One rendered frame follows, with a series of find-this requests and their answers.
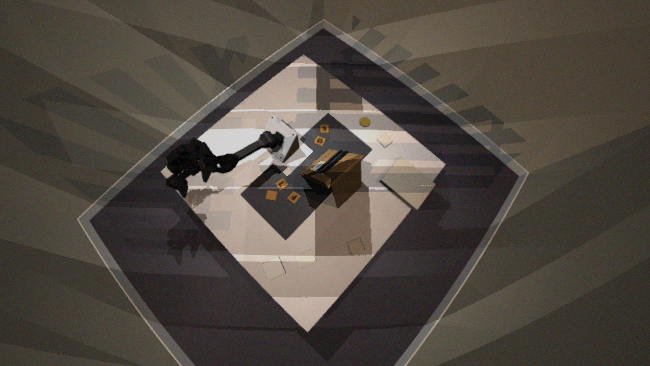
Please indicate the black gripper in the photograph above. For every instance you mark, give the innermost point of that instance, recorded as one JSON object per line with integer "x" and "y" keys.
{"x": 204, "y": 162}

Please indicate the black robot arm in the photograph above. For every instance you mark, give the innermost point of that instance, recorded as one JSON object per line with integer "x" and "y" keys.
{"x": 227, "y": 162}

